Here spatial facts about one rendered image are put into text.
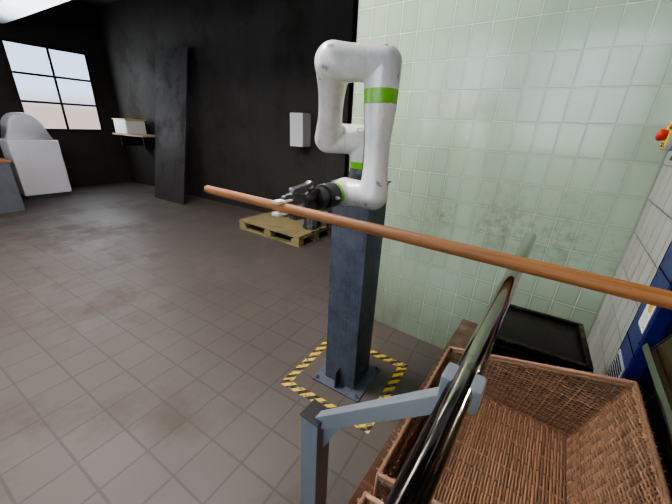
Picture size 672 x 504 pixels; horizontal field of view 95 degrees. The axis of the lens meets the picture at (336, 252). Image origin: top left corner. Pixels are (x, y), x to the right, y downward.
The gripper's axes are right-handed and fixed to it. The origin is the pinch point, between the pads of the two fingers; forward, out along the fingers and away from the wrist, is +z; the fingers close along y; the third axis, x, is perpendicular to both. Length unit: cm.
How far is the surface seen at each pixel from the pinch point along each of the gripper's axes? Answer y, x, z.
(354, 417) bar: 18, -51, 37
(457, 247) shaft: -1, -54, 1
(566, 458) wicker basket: 61, -90, -21
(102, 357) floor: 119, 141, 23
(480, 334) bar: 2, -64, 26
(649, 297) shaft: 0, -85, 2
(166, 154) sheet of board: 37, 524, -235
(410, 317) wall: 105, -5, -125
